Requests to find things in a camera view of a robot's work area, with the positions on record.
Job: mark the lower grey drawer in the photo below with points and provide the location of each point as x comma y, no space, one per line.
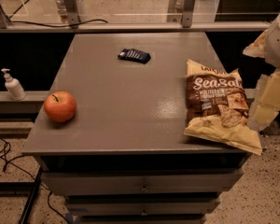
141,207

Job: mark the white pump bottle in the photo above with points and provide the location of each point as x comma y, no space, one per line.
13,85

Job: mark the red apple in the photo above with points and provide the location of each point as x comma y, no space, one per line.
60,106

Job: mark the upper grey drawer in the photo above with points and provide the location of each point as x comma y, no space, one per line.
80,184

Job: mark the brown sea salt chip bag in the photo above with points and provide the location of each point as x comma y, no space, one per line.
218,109

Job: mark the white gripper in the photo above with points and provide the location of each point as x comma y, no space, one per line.
278,44

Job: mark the dark blue rxbar wrapper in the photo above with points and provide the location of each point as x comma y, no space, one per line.
134,55

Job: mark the grey drawer cabinet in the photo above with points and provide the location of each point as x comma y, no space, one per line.
130,118

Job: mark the grey drawer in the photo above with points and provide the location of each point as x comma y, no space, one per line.
80,184
141,207

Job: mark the black floor rail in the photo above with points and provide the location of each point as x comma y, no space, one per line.
34,187

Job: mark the left metal bracket post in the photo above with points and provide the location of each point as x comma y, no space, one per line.
68,11

